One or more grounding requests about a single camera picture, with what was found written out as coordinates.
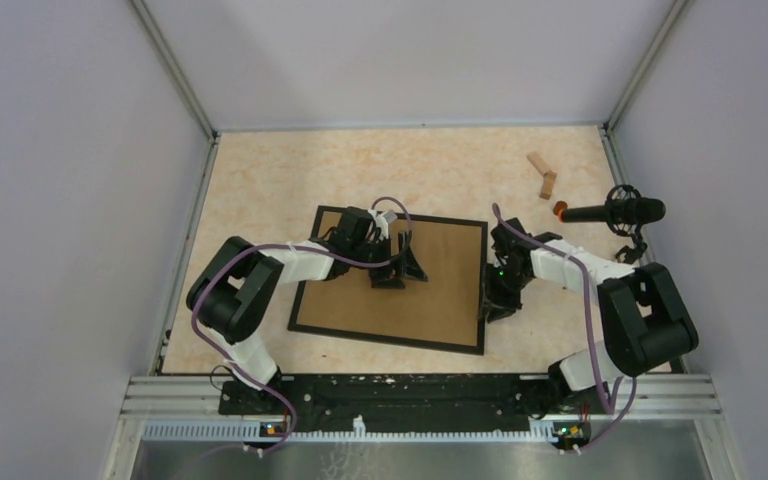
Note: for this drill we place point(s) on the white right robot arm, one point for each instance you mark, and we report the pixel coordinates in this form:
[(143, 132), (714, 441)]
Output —
[(635, 317)]

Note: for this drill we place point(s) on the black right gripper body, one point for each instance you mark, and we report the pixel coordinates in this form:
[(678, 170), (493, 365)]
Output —
[(504, 275)]

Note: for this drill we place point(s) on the wooden block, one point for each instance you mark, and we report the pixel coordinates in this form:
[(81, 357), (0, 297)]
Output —
[(540, 165), (548, 183)]

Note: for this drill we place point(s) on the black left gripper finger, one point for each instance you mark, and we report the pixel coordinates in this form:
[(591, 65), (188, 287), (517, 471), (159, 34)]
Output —
[(409, 267), (387, 277)]

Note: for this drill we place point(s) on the black picture frame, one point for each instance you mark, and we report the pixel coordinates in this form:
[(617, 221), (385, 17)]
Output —
[(384, 334)]

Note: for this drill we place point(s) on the brown backing board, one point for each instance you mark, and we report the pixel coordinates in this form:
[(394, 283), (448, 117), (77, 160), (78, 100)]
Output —
[(390, 298)]

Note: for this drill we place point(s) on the orange cylinder block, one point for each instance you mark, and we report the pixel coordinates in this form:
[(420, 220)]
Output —
[(559, 208)]

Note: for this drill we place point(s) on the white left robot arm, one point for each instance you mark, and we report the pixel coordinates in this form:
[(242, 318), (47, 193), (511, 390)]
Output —
[(229, 299)]

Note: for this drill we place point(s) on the black microphone on tripod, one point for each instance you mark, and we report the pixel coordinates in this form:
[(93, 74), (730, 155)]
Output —
[(625, 212)]

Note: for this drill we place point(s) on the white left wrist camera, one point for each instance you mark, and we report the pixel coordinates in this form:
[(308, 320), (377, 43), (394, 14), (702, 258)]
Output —
[(381, 221)]

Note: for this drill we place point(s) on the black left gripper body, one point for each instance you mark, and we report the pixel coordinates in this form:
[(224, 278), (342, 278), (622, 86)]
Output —
[(376, 251)]

